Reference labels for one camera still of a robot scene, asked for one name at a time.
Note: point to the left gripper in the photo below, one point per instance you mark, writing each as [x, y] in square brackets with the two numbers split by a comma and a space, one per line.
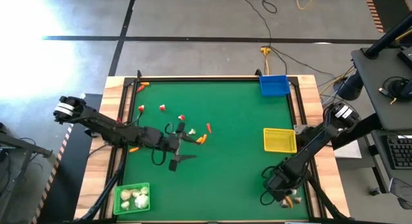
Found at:
[169, 143]

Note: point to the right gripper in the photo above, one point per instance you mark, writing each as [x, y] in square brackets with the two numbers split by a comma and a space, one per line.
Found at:
[283, 182]

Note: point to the orange carrot toy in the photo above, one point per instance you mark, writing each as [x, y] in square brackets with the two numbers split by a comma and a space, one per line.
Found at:
[200, 140]

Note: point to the pale green mushroom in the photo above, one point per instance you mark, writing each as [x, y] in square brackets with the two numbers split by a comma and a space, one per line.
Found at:
[192, 131]

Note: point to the orange chili pepper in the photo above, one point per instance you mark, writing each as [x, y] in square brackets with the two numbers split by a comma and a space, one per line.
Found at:
[204, 139]
[145, 83]
[289, 202]
[133, 149]

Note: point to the white garlic bulb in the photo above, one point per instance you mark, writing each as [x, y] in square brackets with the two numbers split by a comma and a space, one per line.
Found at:
[125, 194]
[145, 190]
[125, 204]
[136, 192]

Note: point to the large white cauliflower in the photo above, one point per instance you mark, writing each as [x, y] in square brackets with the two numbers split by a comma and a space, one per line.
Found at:
[141, 201]

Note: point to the green plastic basket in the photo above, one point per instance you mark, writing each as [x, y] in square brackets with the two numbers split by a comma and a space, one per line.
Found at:
[132, 209]

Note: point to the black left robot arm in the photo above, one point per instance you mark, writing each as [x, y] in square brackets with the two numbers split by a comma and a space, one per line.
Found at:
[106, 127]

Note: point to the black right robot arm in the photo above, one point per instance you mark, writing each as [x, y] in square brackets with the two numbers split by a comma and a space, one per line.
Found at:
[312, 146]

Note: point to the brown cap mushroom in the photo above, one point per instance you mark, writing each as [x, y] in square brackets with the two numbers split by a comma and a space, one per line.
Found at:
[284, 204]
[298, 200]

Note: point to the red cap mushroom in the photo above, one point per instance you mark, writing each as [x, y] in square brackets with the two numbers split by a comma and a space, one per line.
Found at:
[181, 117]
[162, 107]
[141, 108]

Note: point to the yellow plastic basket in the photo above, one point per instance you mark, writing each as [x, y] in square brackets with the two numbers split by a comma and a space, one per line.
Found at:
[280, 140]

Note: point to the green table mat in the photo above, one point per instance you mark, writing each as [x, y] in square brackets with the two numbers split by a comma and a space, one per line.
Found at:
[225, 185]

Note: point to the white box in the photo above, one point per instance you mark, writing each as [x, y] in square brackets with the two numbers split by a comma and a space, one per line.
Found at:
[349, 151]

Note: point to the blue plastic basket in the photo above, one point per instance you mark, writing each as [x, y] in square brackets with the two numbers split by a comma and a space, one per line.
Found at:
[273, 86]

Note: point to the black floor platform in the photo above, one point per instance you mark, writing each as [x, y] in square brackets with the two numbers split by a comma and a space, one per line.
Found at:
[74, 172]

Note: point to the black keyboard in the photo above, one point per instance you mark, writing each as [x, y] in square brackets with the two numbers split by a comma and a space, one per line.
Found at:
[400, 151]

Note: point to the yellow power strip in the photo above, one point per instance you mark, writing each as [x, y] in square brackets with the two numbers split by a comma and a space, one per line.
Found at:
[265, 50]

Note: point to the black desk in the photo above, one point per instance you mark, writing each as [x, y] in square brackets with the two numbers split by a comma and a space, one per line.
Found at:
[373, 89]

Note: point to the black monitor pole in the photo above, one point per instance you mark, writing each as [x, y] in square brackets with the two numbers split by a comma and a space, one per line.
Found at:
[386, 39]

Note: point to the black table frame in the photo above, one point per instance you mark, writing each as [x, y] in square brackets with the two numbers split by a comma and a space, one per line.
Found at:
[209, 78]

